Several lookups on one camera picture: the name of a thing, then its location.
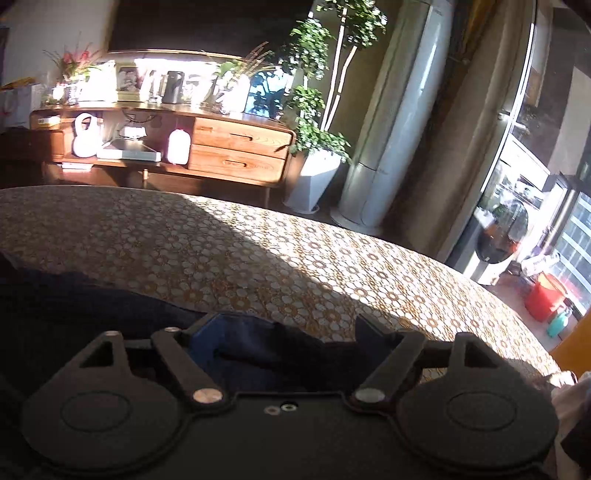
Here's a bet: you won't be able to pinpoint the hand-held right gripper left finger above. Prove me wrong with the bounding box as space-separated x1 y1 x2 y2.
69 313 232 411

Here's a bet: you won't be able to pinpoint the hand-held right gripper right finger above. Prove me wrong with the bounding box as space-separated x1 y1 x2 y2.
348 314 509 411

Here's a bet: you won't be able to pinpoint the blue-grey pants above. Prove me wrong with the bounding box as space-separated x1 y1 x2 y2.
0 249 370 398

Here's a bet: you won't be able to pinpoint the white washing machine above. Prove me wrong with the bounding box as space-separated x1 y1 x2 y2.
459 198 531 286

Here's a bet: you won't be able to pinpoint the red bucket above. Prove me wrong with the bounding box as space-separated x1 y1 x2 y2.
524 272 568 324

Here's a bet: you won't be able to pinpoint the potted green tree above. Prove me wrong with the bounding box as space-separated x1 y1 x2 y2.
277 0 389 215

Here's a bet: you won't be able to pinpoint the clear plastic bottle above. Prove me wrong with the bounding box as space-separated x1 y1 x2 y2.
522 254 561 278

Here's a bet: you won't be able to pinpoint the teal bottle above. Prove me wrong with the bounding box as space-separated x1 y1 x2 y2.
547 308 573 339

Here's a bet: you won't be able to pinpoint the pale cloth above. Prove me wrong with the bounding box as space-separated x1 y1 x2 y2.
549 369 591 480

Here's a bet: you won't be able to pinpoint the white ribbed jar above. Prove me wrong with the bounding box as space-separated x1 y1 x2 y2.
167 129 191 165

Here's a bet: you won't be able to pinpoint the white flat box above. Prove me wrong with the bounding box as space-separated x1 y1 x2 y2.
96 137 163 163

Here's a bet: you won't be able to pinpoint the beige curtain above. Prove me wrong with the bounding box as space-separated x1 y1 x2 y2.
383 0 539 266

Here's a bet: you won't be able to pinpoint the wooden TV sideboard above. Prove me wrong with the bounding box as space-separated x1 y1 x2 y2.
30 104 296 208

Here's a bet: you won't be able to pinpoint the white standing air conditioner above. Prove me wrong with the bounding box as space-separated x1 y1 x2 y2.
330 0 455 228

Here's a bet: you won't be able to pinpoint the white kettlebell-shaped ornament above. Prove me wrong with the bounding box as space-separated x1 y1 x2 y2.
73 113 101 158

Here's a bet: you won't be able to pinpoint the black thermos jug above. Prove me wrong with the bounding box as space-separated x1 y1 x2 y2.
161 71 184 105

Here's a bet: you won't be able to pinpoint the reed plant in white vase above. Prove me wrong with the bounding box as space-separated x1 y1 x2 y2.
215 44 273 114

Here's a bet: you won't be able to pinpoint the framed photo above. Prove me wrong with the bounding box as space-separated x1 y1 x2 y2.
115 64 143 102

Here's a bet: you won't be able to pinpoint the sliding glass door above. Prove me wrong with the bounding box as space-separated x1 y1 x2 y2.
443 0 591 342

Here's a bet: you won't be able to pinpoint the red flower plant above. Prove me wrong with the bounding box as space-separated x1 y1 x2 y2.
44 41 105 104

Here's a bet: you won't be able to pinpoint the black television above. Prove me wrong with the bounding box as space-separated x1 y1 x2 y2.
108 0 319 54

